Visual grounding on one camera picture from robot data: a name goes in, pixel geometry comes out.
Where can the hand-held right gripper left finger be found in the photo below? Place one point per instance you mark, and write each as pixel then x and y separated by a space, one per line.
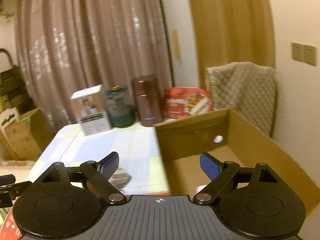
pixel 110 163

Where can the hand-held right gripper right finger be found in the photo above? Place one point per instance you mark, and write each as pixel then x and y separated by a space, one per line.
pixel 210 166

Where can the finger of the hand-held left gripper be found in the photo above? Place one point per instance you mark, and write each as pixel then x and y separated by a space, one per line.
pixel 17 187
pixel 7 177

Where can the cardboard box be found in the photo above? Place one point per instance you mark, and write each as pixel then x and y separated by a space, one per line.
pixel 250 135

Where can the white plug charger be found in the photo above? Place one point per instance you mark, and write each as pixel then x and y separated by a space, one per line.
pixel 121 177

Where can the red printed mat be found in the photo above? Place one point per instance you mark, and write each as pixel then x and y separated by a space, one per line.
pixel 10 225

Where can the pastel checked tablecloth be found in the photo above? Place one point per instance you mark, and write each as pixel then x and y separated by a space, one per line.
pixel 87 145

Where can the brown cardboard carton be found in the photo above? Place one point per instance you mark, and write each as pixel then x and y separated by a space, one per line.
pixel 25 135

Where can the white product box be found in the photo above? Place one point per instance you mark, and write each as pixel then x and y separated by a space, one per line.
pixel 92 115

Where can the green glass jar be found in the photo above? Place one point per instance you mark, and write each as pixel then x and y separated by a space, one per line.
pixel 120 110

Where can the red snack tin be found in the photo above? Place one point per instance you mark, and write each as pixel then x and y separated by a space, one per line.
pixel 180 102

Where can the brown metal canister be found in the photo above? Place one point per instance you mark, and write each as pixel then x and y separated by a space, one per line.
pixel 147 100

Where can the beige quilted chair cover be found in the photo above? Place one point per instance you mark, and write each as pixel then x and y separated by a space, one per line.
pixel 245 87

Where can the dark folding step ladder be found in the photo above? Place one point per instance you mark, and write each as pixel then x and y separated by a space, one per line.
pixel 10 85

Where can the brown patterned curtain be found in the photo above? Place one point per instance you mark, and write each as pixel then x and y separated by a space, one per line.
pixel 87 42

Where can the wooden door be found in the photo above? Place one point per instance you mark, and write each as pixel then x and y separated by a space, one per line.
pixel 230 30

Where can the beige wall socket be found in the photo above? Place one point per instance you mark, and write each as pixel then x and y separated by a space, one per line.
pixel 297 52
pixel 309 56

